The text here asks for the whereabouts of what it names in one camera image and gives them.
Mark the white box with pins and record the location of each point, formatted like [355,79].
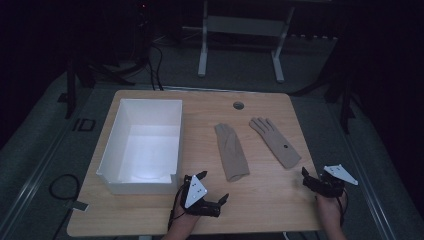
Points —
[146,186]

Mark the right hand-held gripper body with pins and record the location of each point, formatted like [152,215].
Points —
[340,174]

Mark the dark equipment tower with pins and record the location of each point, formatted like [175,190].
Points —
[144,30]

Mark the black rectangular floor frame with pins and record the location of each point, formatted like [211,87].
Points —
[85,125]

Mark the person's right hand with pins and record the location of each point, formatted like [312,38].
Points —
[330,210]

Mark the white metal desk frame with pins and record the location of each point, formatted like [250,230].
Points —
[243,26]

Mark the person's left hand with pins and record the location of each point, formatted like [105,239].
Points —
[183,220]

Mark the grey tape piece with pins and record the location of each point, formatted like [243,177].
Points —
[80,206]

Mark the beige glove with dark dot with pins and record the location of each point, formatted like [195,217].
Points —
[276,141]

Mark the plain beige glove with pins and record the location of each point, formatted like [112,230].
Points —
[231,153]

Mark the black tripod stand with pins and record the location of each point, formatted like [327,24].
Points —
[345,106]
[70,90]

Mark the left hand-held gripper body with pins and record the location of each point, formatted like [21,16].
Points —
[195,191]

